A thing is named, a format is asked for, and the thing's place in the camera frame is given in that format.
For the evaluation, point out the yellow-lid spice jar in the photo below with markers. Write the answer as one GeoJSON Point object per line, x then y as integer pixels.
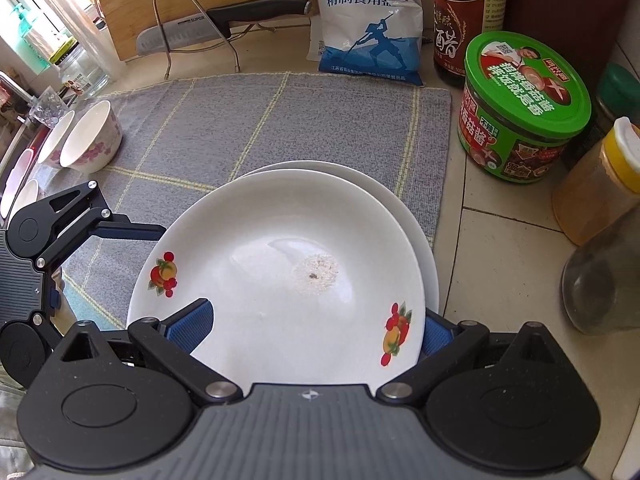
{"type": "Point", "coordinates": [600, 190]}

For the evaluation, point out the clear plastic wrap roll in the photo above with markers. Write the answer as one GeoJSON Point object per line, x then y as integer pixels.
{"type": "Point", "coordinates": [85, 20]}

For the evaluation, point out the red-cap glass bottle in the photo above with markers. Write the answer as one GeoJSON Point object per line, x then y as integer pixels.
{"type": "Point", "coordinates": [605, 285]}

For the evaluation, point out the white stained fruit-print plate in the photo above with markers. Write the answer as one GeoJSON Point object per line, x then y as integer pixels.
{"type": "Point", "coordinates": [250, 260]}

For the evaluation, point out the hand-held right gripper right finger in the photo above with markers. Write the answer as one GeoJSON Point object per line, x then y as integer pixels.
{"type": "Point", "coordinates": [439, 335]}

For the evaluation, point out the green dish soap bottle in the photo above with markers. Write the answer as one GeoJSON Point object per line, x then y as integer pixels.
{"type": "Point", "coordinates": [32, 35]}

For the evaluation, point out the grey and teal checked towel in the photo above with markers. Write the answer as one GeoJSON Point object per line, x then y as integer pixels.
{"type": "Point", "coordinates": [275, 120]}

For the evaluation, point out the glass jar with green lid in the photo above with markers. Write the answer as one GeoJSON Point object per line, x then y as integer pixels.
{"type": "Point", "coordinates": [82, 72]}

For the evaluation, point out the dark green-lid jar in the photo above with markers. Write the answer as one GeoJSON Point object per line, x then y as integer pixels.
{"type": "Point", "coordinates": [617, 90]}

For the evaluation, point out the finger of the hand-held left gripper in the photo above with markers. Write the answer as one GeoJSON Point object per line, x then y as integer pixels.
{"type": "Point", "coordinates": [100, 225]}
{"type": "Point", "coordinates": [50, 327]}

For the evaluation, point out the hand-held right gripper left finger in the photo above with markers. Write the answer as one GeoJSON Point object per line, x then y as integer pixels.
{"type": "Point", "coordinates": [192, 322]}

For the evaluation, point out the dark red knife block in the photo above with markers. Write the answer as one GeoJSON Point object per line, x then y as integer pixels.
{"type": "Point", "coordinates": [560, 10]}

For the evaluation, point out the green-lid sauce jar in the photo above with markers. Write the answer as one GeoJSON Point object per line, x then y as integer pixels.
{"type": "Point", "coordinates": [520, 110]}

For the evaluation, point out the white and blue salt bag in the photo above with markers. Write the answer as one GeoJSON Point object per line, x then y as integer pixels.
{"type": "Point", "coordinates": [370, 35]}

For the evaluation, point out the dark vinegar bottle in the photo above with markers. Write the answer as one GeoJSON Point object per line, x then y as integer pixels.
{"type": "Point", "coordinates": [465, 20]}

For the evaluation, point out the clear glass mug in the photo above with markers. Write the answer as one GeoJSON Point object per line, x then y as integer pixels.
{"type": "Point", "coordinates": [47, 110]}

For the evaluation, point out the metal faucet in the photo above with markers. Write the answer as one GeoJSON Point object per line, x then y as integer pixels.
{"type": "Point", "coordinates": [10, 81]}

